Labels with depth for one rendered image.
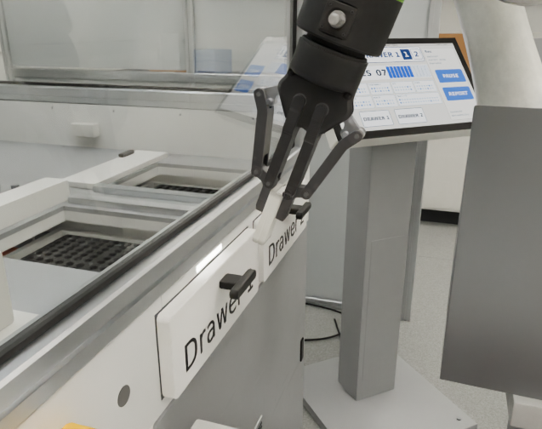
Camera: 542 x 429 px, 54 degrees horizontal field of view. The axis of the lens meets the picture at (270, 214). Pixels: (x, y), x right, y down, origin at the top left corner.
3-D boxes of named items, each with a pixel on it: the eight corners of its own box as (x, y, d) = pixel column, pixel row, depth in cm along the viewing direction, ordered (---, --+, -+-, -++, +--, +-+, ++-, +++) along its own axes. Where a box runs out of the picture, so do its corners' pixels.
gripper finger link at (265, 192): (277, 174, 59) (253, 163, 60) (263, 213, 61) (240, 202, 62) (282, 171, 61) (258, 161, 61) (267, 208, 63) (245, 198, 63)
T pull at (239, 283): (257, 277, 74) (257, 268, 73) (237, 301, 67) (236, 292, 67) (232, 273, 75) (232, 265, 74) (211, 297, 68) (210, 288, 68)
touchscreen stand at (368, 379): (476, 431, 170) (527, 112, 136) (357, 477, 153) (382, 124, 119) (384, 350, 213) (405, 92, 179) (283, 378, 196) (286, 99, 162)
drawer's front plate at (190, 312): (259, 290, 87) (258, 227, 83) (175, 402, 61) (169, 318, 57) (248, 288, 88) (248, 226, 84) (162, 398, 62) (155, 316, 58)
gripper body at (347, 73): (288, 29, 51) (258, 117, 55) (369, 62, 50) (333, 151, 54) (307, 28, 58) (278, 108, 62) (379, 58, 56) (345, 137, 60)
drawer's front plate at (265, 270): (306, 225, 115) (307, 177, 112) (263, 283, 89) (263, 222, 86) (299, 225, 116) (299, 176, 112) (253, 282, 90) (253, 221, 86)
